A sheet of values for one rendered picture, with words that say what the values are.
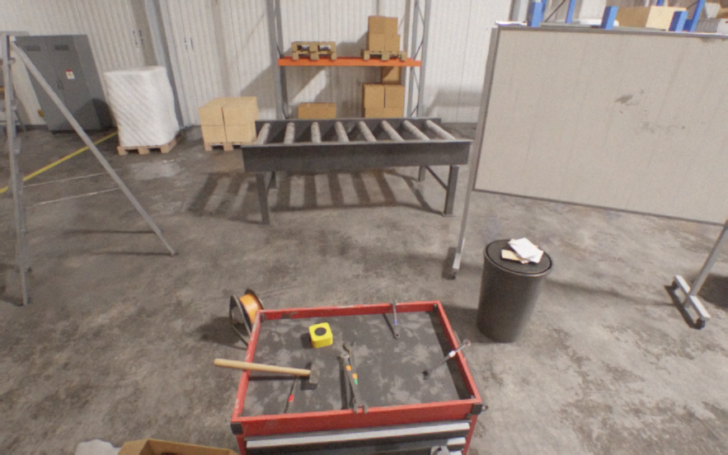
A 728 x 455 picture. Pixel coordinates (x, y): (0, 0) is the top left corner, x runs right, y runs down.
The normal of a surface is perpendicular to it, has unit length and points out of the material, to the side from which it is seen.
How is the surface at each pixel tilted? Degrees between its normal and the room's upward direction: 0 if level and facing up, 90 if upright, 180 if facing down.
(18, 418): 0
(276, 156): 90
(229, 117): 90
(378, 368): 0
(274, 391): 0
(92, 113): 90
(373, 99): 90
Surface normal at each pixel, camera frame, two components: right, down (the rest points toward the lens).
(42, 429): 0.01, -0.88
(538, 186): -0.32, 0.45
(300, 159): 0.15, 0.48
